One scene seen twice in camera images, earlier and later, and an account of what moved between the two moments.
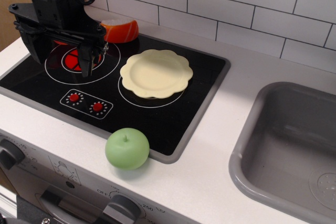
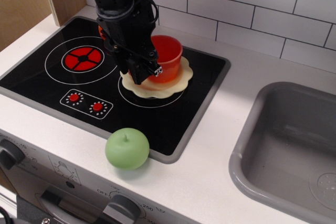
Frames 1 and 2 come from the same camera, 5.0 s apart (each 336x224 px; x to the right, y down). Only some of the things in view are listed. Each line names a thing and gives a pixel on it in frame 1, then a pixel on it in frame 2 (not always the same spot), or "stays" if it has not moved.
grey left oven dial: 11,154 stays
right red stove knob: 97,107 stays
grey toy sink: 285,149 stays
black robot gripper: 62,17 -> 129,38
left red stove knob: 74,97 stays
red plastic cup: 72,59 -> 169,52
